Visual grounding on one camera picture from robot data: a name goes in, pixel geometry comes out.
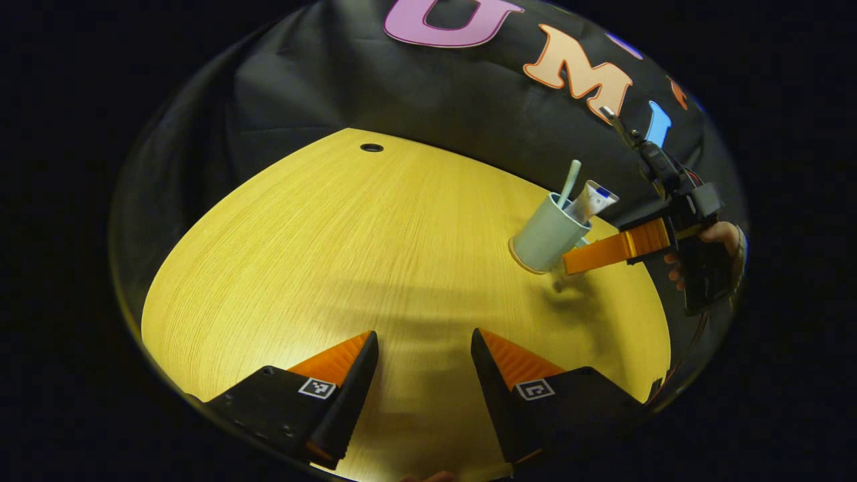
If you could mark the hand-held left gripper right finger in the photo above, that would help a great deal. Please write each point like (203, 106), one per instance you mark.
(495, 388)

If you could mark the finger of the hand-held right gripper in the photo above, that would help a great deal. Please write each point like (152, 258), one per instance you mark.
(616, 246)

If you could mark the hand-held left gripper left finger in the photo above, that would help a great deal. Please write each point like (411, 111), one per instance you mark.
(351, 388)

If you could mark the white toothpaste tube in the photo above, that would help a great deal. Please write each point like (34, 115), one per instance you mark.
(592, 197)

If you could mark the pale green toothbrush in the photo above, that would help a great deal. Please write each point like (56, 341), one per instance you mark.
(570, 181)

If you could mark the black backdrop cloth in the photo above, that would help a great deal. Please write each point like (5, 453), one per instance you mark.
(402, 94)

